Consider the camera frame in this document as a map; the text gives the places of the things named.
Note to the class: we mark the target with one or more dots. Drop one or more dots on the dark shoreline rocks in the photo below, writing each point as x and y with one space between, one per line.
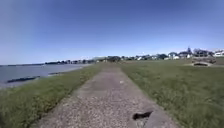
23 79

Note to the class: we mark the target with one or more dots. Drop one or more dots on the green grass strip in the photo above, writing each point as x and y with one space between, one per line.
43 96

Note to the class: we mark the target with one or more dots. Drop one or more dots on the low concrete structure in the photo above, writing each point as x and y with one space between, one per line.
202 63

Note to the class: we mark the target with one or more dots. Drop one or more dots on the distant row of buildings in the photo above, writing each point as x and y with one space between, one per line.
200 53

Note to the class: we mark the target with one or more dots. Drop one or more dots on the grey-blue water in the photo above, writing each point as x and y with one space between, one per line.
20 70

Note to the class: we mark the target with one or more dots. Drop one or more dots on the distant dark shoreline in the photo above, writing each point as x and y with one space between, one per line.
20 64

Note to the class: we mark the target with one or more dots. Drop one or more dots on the green grass field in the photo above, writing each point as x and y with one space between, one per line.
186 90

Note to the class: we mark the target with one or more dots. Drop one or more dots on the grey gravel path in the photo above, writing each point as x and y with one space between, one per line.
106 96

